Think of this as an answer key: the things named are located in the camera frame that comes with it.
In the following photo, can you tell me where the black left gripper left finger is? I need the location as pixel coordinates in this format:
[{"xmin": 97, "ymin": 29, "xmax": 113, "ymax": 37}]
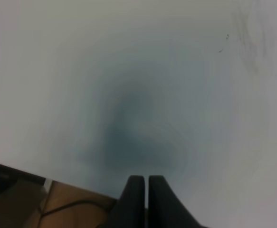
[{"xmin": 103, "ymin": 176, "xmax": 145, "ymax": 228}]

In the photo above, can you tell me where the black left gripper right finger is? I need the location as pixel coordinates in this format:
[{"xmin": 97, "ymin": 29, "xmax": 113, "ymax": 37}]
[{"xmin": 148, "ymin": 176, "xmax": 203, "ymax": 228}]

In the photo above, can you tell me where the black camera cable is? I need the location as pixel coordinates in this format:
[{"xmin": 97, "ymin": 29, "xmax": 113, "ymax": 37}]
[{"xmin": 39, "ymin": 200, "xmax": 117, "ymax": 218}]

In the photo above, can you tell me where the brown cardboard box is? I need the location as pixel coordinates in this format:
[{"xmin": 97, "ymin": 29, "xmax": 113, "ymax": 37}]
[{"xmin": 0, "ymin": 179, "xmax": 117, "ymax": 228}]

